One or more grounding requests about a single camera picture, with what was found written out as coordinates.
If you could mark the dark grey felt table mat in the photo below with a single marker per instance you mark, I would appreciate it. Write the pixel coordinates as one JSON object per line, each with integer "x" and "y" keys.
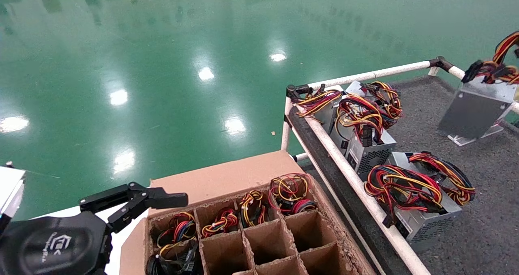
{"x": 494, "y": 194}

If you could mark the white pipe rail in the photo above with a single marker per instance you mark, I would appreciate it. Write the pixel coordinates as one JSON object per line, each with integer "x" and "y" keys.
{"x": 301, "y": 157}
{"x": 456, "y": 71}
{"x": 377, "y": 73}
{"x": 335, "y": 155}

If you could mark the black pipe corner joint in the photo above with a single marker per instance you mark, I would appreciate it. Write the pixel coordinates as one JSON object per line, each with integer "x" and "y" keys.
{"x": 294, "y": 91}
{"x": 440, "y": 63}

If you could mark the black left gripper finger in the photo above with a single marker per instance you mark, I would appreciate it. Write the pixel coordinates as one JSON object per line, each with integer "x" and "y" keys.
{"x": 162, "y": 198}

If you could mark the white pipe leg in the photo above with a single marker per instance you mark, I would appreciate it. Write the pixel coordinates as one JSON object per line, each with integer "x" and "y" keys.
{"x": 434, "y": 71}
{"x": 286, "y": 133}

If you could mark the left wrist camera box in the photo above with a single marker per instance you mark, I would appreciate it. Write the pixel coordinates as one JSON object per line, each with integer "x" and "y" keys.
{"x": 10, "y": 190}

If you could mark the clear acrylic sign holder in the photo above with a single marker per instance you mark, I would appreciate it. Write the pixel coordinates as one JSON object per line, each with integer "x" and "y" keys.
{"x": 466, "y": 139}

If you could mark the cardboard box with dividers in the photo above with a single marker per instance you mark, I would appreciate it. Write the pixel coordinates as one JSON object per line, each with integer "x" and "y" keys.
{"x": 219, "y": 177}

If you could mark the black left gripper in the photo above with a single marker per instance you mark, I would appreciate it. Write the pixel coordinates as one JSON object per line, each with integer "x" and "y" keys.
{"x": 52, "y": 246}

